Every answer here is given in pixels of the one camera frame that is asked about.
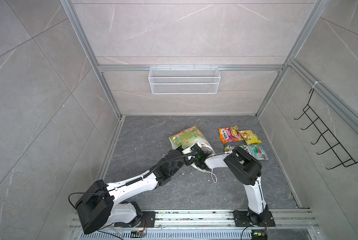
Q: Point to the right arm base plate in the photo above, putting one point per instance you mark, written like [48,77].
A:
[248,218]

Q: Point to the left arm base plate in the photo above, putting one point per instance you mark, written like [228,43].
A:
[147,219]

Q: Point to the aluminium frame profile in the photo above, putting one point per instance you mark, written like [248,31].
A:
[343,110]

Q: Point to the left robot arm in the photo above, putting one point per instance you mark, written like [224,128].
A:
[103,203]

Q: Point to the floral paper bag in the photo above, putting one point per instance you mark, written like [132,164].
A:
[193,139]

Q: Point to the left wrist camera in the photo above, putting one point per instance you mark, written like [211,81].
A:
[194,149]

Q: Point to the white wire mesh basket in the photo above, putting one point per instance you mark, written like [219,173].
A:
[181,80]

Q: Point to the yellow green snack packet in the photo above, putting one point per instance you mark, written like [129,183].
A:
[228,148]

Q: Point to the orange snack packet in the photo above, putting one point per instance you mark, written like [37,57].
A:
[230,134]

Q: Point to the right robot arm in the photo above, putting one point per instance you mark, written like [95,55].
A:
[247,170]

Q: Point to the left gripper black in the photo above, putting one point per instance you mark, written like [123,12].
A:
[191,161]

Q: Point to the aluminium mounting rail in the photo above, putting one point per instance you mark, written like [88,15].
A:
[213,219]

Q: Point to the small green circuit board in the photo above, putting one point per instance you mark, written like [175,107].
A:
[259,235]

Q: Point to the black wire hook rack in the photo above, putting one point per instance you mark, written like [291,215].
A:
[326,134]

